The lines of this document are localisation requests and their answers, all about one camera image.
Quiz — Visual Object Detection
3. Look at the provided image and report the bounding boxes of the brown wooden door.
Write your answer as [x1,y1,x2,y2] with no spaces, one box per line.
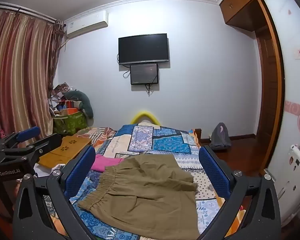
[255,27,285,175]

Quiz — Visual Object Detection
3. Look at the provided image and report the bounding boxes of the wooden overhead cabinet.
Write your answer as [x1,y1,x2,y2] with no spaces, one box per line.
[219,0,280,32]

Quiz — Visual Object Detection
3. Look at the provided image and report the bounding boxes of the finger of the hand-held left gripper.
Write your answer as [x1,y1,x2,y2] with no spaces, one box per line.
[26,133,63,158]
[0,127,41,148]

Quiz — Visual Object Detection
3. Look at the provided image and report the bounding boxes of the white stickered plastic cabinet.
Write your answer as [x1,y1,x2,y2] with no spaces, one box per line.
[287,142,300,215]

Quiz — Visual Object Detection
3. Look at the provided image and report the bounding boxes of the pink garment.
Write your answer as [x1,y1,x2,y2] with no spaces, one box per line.
[90,154,125,173]

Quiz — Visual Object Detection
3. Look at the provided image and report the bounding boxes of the white air conditioner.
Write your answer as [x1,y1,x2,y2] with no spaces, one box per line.
[66,10,108,38]

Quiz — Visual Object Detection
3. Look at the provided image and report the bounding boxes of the orange striped quilt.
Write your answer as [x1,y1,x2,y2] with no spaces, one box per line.
[72,126,117,153]

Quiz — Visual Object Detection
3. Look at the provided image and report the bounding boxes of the black wall television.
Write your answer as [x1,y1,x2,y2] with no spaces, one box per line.
[118,33,169,65]

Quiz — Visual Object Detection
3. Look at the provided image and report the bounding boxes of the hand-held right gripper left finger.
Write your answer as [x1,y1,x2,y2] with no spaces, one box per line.
[12,145,98,240]

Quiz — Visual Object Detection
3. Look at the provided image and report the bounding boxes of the khaki pants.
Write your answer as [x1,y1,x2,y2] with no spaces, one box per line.
[77,154,200,240]

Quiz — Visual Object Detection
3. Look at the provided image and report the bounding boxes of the red striped curtain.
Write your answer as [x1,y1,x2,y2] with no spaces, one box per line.
[0,10,65,140]

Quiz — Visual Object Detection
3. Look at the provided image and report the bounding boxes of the green patterned storage box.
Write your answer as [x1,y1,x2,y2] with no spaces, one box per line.
[52,109,88,134]

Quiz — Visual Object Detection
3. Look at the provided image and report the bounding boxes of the blue patchwork blanket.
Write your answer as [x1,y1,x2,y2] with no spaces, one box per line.
[42,124,243,240]

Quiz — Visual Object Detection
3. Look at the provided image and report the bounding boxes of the yellow curved foam bumper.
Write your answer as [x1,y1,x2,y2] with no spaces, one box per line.
[130,110,161,125]

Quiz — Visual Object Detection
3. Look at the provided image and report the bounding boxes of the wooden lap table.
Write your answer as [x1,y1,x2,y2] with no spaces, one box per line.
[37,136,92,168]

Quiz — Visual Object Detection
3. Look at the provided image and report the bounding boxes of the wooden bed frame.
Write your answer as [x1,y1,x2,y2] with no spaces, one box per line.
[192,128,202,148]

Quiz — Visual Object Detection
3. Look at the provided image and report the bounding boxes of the white sliding wardrobe door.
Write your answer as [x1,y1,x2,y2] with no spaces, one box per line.
[262,0,300,220]

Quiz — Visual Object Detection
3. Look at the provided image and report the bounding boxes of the white cloth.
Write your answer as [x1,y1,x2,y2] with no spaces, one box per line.
[34,164,65,179]

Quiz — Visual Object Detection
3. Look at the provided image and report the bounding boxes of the grey backpack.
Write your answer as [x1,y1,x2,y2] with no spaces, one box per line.
[209,122,232,150]

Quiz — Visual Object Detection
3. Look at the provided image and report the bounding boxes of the white curtain rail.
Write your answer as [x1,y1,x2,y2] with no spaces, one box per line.
[0,2,64,23]

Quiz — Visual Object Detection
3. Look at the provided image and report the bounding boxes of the small black wall monitor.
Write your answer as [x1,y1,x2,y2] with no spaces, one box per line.
[130,63,158,85]

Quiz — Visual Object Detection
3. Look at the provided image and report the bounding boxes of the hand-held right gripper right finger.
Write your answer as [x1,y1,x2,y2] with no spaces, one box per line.
[197,145,283,240]

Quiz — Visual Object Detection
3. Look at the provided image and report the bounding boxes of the grey plush pillow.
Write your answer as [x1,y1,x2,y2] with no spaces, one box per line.
[64,90,94,118]

